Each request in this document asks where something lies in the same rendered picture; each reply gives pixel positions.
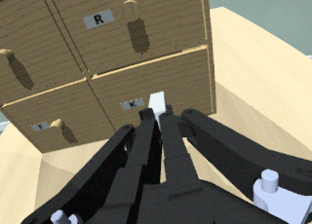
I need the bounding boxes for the small wooden chest of drawers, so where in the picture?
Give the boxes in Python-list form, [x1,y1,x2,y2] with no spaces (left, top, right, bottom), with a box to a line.
[0,0,216,154]

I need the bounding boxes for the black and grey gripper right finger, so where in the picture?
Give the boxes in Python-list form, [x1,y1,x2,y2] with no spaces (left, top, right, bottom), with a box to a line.
[156,92,312,224]

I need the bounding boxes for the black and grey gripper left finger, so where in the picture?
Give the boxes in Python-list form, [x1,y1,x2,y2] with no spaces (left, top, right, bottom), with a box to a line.
[20,93,163,224]

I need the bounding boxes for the brown wooden drawer front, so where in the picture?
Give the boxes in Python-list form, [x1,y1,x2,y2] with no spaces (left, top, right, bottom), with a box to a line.
[2,78,116,151]
[92,45,213,129]
[54,0,206,71]
[0,0,83,101]

